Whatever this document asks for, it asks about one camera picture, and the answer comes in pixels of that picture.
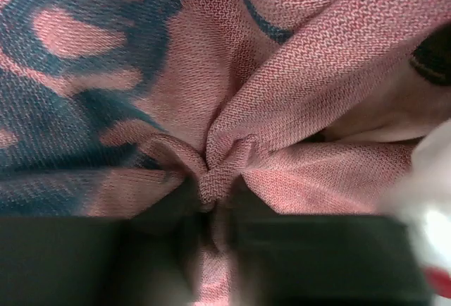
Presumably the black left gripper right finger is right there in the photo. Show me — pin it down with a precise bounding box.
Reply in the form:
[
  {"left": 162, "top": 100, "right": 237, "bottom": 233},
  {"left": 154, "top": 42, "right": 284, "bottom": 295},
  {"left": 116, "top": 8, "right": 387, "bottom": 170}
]
[{"left": 229, "top": 182, "right": 432, "bottom": 305}]

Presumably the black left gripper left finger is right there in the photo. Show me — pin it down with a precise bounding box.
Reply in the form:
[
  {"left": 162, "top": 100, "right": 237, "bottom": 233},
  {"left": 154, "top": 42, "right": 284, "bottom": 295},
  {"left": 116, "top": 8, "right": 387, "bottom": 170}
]
[{"left": 1, "top": 179, "right": 201, "bottom": 305}]

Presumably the red and pink pillowcase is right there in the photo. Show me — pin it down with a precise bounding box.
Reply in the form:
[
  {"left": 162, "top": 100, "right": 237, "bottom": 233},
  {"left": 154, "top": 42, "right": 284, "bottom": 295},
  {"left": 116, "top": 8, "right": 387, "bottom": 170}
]
[{"left": 1, "top": 0, "right": 450, "bottom": 305}]

